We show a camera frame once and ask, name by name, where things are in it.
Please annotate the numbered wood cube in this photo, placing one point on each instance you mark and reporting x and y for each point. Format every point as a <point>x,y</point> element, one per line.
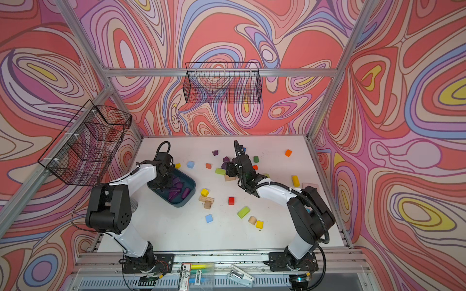
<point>207,204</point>

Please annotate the teal plastic storage bin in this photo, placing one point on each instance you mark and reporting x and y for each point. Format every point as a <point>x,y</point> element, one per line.
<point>178,202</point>

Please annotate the black wire basket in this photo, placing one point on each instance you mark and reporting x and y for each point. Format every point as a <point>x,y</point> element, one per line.
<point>82,155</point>
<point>216,82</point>

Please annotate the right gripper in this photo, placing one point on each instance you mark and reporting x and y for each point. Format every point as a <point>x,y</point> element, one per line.
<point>230,168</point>

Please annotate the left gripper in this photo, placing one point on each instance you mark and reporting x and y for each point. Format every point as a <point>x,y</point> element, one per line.
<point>170,177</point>

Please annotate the engraved wood block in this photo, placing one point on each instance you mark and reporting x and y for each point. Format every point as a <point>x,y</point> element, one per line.
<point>205,199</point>

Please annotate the yellow long brick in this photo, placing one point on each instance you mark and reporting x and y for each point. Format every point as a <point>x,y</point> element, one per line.
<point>295,181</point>

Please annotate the light purple brick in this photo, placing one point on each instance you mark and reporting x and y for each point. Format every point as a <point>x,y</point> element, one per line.
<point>177,183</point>

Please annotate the lime green long brick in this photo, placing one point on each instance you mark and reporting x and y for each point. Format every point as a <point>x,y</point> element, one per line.
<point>220,171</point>

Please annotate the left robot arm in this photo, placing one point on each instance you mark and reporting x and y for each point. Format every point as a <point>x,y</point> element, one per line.
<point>111,207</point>

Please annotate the black wire basket left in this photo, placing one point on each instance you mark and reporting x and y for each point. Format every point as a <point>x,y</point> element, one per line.
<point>82,155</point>

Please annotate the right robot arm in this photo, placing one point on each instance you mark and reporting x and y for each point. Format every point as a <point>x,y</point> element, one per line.
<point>311,217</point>

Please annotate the round wood brick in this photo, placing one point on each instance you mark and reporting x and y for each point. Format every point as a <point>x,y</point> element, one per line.
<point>252,220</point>

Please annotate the pink calculator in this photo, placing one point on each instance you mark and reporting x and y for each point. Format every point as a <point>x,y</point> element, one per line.
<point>313,185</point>

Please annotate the red cube brick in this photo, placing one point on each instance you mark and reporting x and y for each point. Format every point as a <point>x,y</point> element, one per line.
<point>231,200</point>

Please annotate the black wire basket back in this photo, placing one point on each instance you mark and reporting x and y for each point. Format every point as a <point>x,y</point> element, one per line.
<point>216,82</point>

